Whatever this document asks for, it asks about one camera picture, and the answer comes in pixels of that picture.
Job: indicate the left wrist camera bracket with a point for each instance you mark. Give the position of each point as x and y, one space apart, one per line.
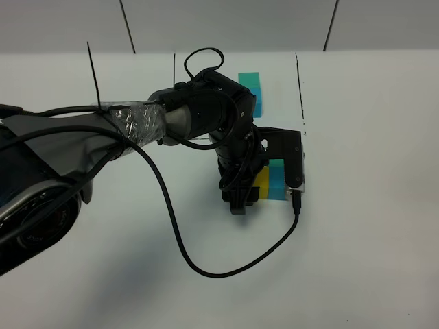
281 144

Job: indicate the green template cube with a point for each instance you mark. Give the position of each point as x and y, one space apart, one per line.
249 80

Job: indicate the yellow cube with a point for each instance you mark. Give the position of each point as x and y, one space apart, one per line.
262 182

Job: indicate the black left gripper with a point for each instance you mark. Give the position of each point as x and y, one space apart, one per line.
237 179

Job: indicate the blue template cube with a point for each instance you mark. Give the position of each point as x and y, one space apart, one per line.
258 110

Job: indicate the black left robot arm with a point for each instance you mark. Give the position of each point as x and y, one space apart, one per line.
49 159

